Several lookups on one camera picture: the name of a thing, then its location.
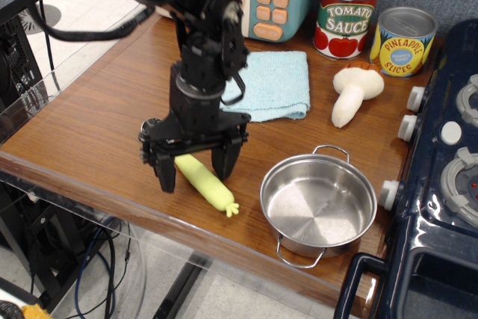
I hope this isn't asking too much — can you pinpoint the grey stove burner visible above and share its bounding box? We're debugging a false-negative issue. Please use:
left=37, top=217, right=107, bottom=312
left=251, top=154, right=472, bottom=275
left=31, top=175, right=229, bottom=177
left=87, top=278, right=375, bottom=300
left=440, top=147, right=477, bottom=227
left=456, top=74, right=477, bottom=127

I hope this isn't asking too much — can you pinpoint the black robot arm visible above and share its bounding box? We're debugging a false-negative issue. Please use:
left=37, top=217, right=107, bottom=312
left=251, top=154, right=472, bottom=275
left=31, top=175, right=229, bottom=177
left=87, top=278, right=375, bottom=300
left=26, top=0, right=250, bottom=193

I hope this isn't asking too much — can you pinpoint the black computer tower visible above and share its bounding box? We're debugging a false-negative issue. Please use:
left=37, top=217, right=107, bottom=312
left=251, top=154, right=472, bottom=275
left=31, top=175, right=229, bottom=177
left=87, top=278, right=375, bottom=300
left=1, top=16, right=47, bottom=115

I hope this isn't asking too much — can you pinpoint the white stove knob middle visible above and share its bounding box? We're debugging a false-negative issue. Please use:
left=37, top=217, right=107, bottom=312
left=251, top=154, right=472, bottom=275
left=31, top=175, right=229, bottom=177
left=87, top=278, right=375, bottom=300
left=398, top=115, right=418, bottom=142

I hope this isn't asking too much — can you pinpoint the white stove knob upper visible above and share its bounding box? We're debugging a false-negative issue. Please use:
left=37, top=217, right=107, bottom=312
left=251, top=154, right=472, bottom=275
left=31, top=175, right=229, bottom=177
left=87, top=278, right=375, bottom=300
left=407, top=86, right=426, bottom=113

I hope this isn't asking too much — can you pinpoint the pineapple slices can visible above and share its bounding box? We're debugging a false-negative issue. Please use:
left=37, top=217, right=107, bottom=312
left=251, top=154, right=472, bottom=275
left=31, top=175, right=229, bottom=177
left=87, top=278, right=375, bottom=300
left=369, top=7, right=438, bottom=78

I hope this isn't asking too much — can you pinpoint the grey stove burner lower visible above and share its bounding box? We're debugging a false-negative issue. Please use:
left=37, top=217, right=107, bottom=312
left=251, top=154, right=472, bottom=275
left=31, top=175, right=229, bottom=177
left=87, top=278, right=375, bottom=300
left=440, top=147, right=477, bottom=227

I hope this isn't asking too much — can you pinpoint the light blue folded cloth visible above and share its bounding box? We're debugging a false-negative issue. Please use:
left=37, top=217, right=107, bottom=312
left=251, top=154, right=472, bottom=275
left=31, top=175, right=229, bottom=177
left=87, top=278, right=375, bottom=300
left=221, top=51, right=311, bottom=123

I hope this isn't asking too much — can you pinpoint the blue cable under table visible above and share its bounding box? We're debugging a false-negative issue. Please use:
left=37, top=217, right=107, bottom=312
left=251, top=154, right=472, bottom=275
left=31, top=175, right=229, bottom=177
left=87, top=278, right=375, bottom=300
left=74, top=227, right=117, bottom=319

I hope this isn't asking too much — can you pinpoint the silver metal pot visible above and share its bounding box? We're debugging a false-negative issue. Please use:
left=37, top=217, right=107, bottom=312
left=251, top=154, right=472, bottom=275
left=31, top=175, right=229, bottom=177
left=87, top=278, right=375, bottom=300
left=259, top=145, right=378, bottom=269

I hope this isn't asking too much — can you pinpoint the dark blue toy stove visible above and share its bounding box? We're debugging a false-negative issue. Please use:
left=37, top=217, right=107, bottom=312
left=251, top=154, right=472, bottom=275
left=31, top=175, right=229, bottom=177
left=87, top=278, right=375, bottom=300
left=335, top=19, right=477, bottom=318

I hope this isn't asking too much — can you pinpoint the white plush mushroom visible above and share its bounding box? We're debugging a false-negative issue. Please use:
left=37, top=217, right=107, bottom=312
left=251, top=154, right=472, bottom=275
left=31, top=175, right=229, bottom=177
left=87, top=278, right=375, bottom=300
left=332, top=61, right=385, bottom=128

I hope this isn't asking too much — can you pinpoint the grey stove burner upper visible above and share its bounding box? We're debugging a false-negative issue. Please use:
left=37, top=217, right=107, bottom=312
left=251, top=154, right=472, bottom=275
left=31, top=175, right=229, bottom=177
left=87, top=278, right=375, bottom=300
left=456, top=74, right=477, bottom=127

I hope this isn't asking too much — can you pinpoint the tomato sauce can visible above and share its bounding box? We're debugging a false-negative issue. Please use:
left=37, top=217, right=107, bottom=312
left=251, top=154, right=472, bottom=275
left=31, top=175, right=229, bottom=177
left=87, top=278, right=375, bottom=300
left=313, top=0, right=378, bottom=59

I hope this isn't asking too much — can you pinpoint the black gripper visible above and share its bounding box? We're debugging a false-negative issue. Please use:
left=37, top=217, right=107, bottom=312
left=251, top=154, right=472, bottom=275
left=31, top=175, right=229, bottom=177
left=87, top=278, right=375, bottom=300
left=139, top=64, right=251, bottom=193

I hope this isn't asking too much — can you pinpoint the white stove knob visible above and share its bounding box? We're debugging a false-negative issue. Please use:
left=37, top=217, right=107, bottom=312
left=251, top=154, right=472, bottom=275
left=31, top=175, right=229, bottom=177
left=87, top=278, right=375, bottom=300
left=398, top=115, right=418, bottom=142
left=378, top=180, right=400, bottom=211
left=407, top=86, right=426, bottom=113

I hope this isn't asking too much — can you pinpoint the white stove knob lower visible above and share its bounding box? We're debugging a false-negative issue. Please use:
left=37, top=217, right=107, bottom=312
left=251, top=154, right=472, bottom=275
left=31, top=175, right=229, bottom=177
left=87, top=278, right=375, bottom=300
left=378, top=180, right=400, bottom=211

